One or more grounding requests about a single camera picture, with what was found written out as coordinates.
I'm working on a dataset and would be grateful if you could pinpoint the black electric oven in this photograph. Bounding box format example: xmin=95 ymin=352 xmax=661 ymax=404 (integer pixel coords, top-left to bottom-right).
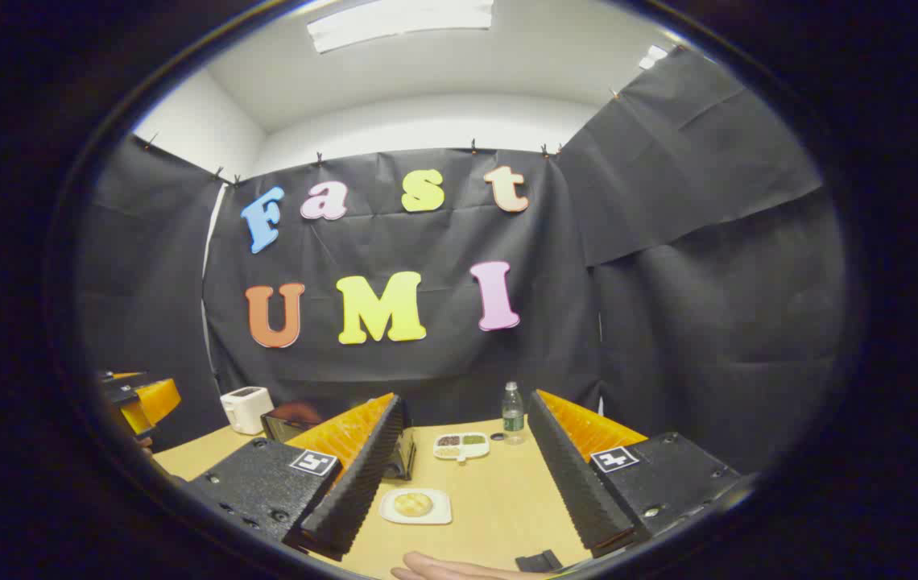
xmin=260 ymin=401 xmax=417 ymax=482

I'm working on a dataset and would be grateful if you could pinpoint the clear plastic water bottle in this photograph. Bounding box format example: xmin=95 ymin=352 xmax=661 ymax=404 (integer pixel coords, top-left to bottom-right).
xmin=502 ymin=381 xmax=526 ymax=445

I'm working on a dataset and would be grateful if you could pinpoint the white toaster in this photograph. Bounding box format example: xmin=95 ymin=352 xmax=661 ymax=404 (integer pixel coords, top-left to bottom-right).
xmin=220 ymin=387 xmax=275 ymax=436

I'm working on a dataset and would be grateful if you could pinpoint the white divided seed dish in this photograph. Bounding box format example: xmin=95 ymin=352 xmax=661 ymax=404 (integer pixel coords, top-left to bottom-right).
xmin=433 ymin=433 xmax=490 ymax=464

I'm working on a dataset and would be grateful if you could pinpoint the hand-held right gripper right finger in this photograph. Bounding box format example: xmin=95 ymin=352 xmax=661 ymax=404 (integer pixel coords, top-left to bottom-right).
xmin=527 ymin=390 xmax=743 ymax=558

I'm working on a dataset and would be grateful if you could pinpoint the white rectangular plate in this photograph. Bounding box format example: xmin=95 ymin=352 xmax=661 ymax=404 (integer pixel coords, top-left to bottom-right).
xmin=379 ymin=487 xmax=453 ymax=525

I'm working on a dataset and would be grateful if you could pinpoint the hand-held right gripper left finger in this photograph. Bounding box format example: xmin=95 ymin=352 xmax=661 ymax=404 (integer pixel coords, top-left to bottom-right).
xmin=192 ymin=393 xmax=410 ymax=561

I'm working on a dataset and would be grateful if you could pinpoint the black backdrop cloth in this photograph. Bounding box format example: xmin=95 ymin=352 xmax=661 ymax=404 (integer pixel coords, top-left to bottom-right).
xmin=76 ymin=44 xmax=850 ymax=476

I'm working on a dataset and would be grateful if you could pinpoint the long ceiling light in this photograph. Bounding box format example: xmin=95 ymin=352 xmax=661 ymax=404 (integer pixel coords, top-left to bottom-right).
xmin=306 ymin=0 xmax=494 ymax=54

